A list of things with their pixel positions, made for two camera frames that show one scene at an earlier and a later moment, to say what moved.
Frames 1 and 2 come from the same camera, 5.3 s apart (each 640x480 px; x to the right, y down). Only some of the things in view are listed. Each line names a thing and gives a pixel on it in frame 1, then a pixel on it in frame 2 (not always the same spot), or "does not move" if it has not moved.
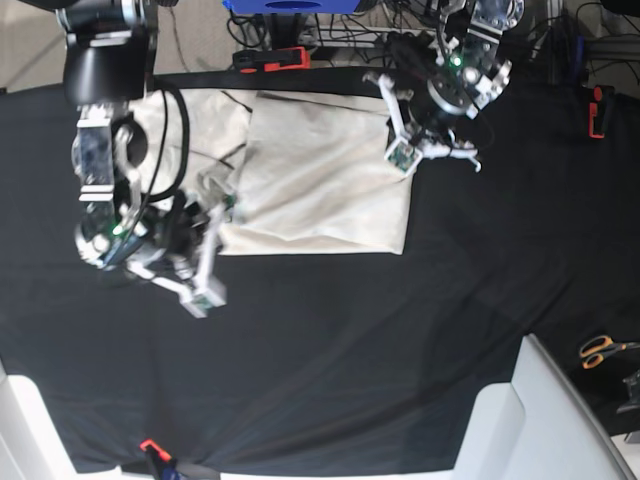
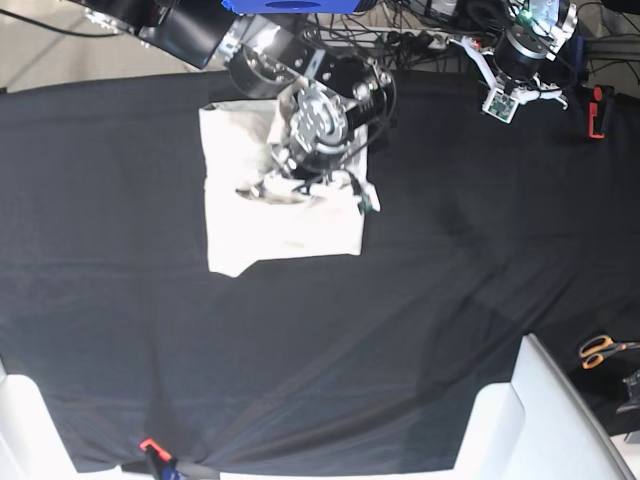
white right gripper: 406,151 -> 502,100
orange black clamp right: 598,110 does not move
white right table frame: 536,427 does not move
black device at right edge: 633,390 does not move
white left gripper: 202,297 -> 314,186
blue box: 286,7 does not move
